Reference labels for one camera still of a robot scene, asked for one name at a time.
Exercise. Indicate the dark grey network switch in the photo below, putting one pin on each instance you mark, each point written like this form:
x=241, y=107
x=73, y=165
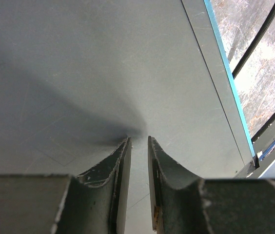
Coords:
x=78, y=76

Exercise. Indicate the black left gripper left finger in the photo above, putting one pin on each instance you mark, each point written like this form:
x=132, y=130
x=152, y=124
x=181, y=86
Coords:
x=94, y=202

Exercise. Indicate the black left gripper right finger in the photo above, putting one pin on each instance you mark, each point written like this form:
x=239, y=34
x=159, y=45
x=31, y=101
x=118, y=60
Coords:
x=184, y=203

